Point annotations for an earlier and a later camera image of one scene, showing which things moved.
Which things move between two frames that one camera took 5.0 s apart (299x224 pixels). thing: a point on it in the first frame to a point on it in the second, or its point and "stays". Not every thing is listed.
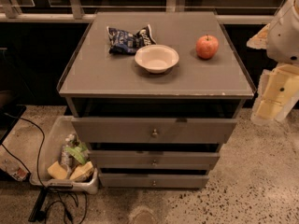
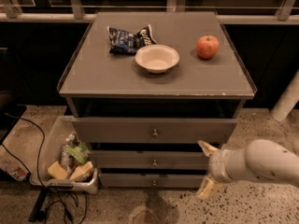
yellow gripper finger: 260,40 to 206,147
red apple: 206,47 stays
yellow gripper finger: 277,93 to 208,189
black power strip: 37,215 stays
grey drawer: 120,160 stays
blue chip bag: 126,43 stays
